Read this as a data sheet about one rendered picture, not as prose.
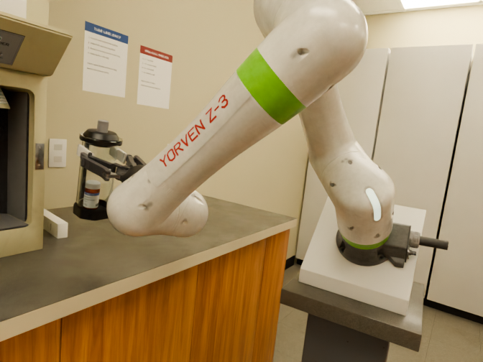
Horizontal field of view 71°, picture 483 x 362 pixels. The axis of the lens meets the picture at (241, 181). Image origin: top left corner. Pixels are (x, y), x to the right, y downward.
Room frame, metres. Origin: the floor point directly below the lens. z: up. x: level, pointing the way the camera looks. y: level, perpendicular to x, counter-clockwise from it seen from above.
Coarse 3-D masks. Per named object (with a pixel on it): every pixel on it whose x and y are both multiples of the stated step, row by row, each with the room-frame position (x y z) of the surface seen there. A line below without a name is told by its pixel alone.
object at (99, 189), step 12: (84, 144) 0.89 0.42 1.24; (96, 144) 0.87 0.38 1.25; (96, 156) 0.89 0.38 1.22; (108, 156) 0.90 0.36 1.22; (84, 168) 0.89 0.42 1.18; (84, 180) 0.89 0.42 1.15; (96, 180) 0.90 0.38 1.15; (84, 192) 0.90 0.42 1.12; (96, 192) 0.90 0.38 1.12; (108, 192) 0.93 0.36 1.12; (84, 204) 0.90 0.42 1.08; (96, 204) 0.91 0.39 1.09
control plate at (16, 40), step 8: (0, 32) 0.74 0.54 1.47; (8, 32) 0.75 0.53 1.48; (0, 40) 0.76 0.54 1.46; (8, 40) 0.77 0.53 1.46; (16, 40) 0.78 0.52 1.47; (0, 48) 0.77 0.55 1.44; (8, 48) 0.78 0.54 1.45; (16, 48) 0.79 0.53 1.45; (0, 56) 0.78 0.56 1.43; (8, 56) 0.79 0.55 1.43; (8, 64) 0.81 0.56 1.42
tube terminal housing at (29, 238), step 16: (32, 0) 0.88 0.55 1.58; (48, 0) 0.91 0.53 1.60; (32, 16) 0.88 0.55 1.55; (48, 16) 0.91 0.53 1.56; (0, 80) 0.82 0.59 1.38; (16, 80) 0.85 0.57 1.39; (32, 80) 0.88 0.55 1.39; (32, 96) 0.91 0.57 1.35; (32, 112) 0.91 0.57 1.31; (32, 128) 0.91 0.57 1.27; (32, 144) 0.91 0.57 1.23; (32, 160) 0.91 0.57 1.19; (32, 176) 0.91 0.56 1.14; (32, 192) 0.89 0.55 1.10; (32, 208) 0.89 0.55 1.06; (32, 224) 0.89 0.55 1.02; (0, 240) 0.82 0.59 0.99; (16, 240) 0.86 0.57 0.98; (32, 240) 0.89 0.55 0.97; (0, 256) 0.83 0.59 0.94
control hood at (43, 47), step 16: (0, 16) 0.72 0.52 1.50; (16, 16) 0.75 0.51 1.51; (16, 32) 0.76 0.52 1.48; (32, 32) 0.78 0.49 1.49; (48, 32) 0.81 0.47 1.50; (64, 32) 0.83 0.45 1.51; (32, 48) 0.81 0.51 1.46; (48, 48) 0.83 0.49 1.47; (64, 48) 0.86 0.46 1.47; (0, 64) 0.80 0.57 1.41; (16, 64) 0.82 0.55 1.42; (32, 64) 0.84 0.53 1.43; (48, 64) 0.87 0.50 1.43
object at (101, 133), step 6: (102, 120) 0.92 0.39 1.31; (102, 126) 0.91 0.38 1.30; (108, 126) 0.92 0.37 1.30; (84, 132) 0.90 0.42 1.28; (90, 132) 0.89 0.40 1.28; (96, 132) 0.89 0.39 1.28; (102, 132) 0.91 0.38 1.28; (108, 132) 0.93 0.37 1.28; (114, 132) 0.95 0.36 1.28; (96, 138) 0.88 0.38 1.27; (102, 138) 0.89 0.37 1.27; (108, 138) 0.89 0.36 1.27; (114, 138) 0.91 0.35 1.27
